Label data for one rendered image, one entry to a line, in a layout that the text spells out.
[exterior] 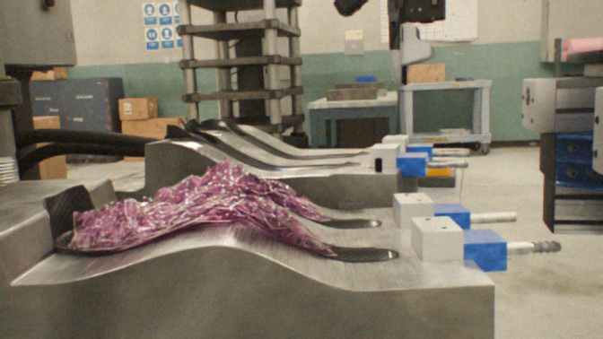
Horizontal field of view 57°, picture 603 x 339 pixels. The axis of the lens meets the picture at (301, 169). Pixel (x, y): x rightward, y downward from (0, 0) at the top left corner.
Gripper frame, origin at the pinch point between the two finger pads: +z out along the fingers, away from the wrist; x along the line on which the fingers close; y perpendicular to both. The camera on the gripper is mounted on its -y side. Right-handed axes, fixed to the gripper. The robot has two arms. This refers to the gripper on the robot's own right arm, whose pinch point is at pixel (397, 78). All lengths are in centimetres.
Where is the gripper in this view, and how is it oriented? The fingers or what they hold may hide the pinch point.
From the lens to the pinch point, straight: 89.3
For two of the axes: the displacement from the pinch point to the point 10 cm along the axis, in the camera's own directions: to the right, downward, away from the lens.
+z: 0.5, 9.8, 1.7
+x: 3.0, -1.7, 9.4
